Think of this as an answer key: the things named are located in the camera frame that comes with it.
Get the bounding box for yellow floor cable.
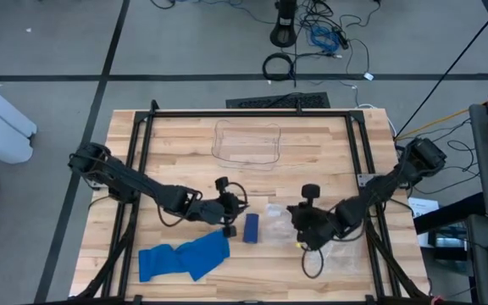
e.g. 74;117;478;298
394;90;488;142

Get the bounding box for dark blue elastic bandage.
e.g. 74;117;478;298
242;213;260;245

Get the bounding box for black slanted cable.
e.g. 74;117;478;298
395;0;488;140

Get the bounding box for grey electronics box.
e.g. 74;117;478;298
428;224;469;252

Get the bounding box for black aluminium table frame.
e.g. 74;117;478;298
72;99;431;305

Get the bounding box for black keyboard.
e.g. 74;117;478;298
225;91;332;110

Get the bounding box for coiled black cable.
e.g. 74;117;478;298
261;52;296;82

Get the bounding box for small clear zip bag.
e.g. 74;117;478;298
263;202;299;246

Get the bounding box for bright blue elastic bandage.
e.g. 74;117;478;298
137;230;231;284

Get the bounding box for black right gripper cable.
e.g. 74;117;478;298
301;247;326;280

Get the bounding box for tangled black cables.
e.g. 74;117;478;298
298;0;383;75

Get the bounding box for black floor stand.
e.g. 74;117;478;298
269;0;299;48

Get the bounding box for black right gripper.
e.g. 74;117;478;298
286;184;342;252

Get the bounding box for clear plastic container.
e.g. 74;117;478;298
211;119;282;171

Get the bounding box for blue cable bundle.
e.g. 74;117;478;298
309;23;341;55

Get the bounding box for large clear plastic bag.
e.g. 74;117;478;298
307;230;364;276

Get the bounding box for white paper sheet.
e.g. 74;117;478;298
408;197;441;220

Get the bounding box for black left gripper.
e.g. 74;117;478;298
192;177;250;239

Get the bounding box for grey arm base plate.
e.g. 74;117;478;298
356;172;380;188

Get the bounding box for dark cart beam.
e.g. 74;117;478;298
413;192;486;236

